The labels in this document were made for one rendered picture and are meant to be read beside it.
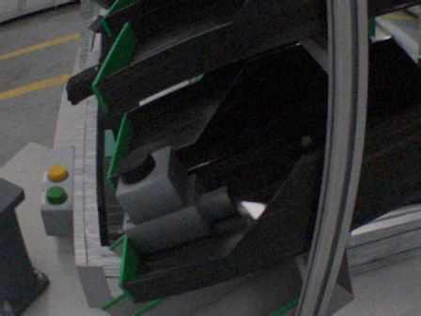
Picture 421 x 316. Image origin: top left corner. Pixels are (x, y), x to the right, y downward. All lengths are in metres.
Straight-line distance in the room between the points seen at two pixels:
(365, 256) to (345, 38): 0.68
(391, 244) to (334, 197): 0.62
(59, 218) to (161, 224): 0.52
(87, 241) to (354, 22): 0.67
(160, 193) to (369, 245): 0.54
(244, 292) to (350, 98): 0.31
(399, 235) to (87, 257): 0.52
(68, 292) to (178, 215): 0.51
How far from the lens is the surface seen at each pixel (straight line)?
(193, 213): 0.45
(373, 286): 0.95
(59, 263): 1.00
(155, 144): 0.61
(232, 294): 0.59
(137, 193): 0.45
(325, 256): 0.37
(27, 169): 1.28
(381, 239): 0.94
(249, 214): 0.47
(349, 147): 0.33
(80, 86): 0.82
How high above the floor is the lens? 1.51
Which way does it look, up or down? 31 degrees down
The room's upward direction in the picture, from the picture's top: straight up
